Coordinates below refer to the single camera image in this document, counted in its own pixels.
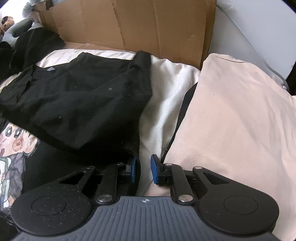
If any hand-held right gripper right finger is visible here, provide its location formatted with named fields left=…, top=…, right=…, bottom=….
left=150, top=154, right=243, bottom=204

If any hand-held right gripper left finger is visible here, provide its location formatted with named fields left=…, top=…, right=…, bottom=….
left=59, top=158, right=139, bottom=204

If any black cartoon print t-shirt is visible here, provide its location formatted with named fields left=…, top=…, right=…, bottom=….
left=0, top=51, right=153, bottom=240

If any black clothes pile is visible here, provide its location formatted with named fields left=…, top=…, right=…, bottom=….
left=0, top=29, right=65, bottom=80

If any pink pillow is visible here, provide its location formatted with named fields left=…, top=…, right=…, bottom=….
left=148, top=53, right=296, bottom=241

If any long brown cardboard panel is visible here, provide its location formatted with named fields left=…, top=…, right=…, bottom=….
left=31, top=0, right=216, bottom=67

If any grey white garment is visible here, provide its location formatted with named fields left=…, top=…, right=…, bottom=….
left=2, top=18, right=43, bottom=44

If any brown teddy bear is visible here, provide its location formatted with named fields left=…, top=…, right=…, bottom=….
left=0, top=16, right=15, bottom=35

